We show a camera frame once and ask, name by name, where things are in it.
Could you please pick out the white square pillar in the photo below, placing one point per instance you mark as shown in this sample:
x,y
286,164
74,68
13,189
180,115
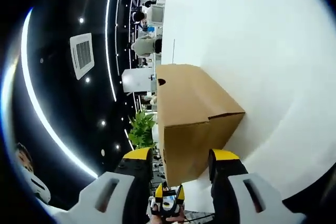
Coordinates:
x,y
136,79

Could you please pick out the person's head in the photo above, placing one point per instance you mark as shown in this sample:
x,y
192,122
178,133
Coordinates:
x,y
23,155

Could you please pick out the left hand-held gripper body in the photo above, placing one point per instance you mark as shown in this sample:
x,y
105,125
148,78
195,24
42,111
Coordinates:
x,y
169,205

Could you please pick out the brown cardboard shoe box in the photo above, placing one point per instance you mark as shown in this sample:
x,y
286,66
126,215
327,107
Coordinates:
x,y
189,108

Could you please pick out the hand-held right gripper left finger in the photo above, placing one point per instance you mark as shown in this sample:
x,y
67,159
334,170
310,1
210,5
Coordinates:
x,y
123,190

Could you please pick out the curved ceiling light strip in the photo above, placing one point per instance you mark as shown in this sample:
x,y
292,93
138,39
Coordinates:
x,y
55,132

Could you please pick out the white chest device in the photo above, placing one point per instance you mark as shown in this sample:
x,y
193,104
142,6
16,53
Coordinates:
x,y
36,186

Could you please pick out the ceiling air conditioner vent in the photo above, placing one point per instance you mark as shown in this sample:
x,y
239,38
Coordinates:
x,y
82,54

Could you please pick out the person's left hand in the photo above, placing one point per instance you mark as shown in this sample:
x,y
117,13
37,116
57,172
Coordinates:
x,y
170,221

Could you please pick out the green plant in white pot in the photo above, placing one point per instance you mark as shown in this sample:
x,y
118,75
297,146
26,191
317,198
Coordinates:
x,y
141,129

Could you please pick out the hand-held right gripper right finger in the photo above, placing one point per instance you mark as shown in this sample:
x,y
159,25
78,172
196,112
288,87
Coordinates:
x,y
270,213

